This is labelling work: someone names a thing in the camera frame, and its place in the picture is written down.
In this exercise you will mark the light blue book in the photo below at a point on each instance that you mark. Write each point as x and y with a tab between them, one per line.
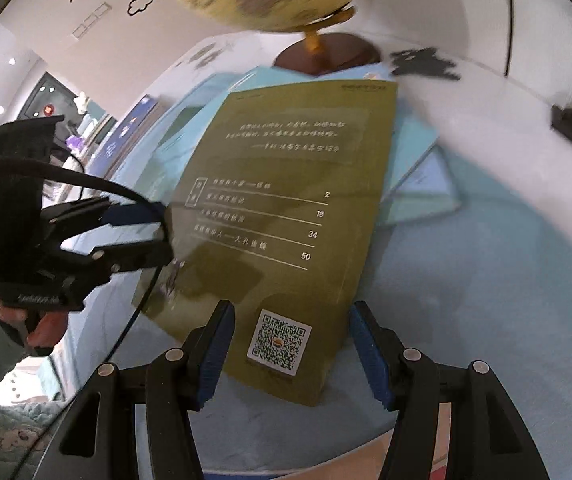
411	135

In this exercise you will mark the white wall switch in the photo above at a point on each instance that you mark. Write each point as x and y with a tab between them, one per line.
82	28
102	10

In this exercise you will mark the person's left hand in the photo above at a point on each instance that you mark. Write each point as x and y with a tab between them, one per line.
46	330

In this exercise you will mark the light blue textured mat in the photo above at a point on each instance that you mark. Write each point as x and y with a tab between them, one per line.
466	285

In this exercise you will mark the dark wall screen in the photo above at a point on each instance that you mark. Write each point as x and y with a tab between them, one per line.
46	95

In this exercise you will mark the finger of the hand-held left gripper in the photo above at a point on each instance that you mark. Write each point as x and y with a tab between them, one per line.
136	255
131	215

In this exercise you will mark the dark blue book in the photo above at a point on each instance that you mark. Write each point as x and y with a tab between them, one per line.
131	135

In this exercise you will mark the person's quilted green clothing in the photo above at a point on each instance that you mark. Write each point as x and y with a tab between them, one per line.
11	440

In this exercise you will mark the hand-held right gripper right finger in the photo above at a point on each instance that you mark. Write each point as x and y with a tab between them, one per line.
371	355

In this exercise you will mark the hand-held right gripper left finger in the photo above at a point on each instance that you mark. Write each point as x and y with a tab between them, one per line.
216	355

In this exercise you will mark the olive green book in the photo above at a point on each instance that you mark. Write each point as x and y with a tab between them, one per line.
276	185

